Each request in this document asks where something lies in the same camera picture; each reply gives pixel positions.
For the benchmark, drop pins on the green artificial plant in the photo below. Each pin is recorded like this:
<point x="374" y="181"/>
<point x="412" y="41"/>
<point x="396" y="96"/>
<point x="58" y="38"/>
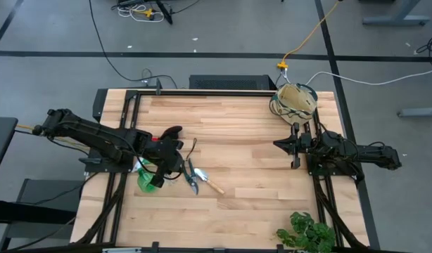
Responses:
<point x="307" y="232"/>

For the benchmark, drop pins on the dark desk base frame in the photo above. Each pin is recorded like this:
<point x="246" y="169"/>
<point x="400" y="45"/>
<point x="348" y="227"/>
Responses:
<point x="43" y="191"/>

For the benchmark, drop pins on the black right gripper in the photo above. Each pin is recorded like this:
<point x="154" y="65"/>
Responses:
<point x="296" y="161"/>

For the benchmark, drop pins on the beige green canvas gardening bag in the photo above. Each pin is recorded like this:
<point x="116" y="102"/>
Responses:
<point x="295" y="100"/>

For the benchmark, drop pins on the grey table foot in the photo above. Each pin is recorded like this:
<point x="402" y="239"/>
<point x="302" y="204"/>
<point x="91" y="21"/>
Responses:
<point x="420" y="112"/>

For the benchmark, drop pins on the black desk top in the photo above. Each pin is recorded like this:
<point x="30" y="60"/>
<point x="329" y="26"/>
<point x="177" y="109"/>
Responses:
<point x="1" y="140"/>

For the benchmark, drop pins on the green spray bottle white nozzle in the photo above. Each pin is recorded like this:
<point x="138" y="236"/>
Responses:
<point x="145" y="182"/>

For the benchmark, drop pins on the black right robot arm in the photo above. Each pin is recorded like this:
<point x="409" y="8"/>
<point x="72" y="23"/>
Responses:
<point x="370" y="154"/>

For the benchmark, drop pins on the black tripod leg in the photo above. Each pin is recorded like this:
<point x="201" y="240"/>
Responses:
<point x="165" y="14"/>

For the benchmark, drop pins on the black computer tower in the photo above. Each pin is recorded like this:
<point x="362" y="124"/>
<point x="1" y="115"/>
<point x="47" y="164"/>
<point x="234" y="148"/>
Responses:
<point x="230" y="82"/>

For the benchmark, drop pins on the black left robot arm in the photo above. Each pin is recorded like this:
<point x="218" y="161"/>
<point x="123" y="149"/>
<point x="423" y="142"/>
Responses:
<point x="89" y="131"/>

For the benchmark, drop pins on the black aluminium table frame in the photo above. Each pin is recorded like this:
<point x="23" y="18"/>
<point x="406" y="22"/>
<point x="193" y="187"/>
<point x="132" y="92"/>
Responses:
<point x="202" y="92"/>

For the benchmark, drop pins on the grey table leg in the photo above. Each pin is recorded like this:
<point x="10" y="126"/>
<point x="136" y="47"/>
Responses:
<point x="395" y="20"/>

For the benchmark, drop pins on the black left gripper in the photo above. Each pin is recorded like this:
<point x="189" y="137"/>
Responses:
<point x="161" y="156"/>

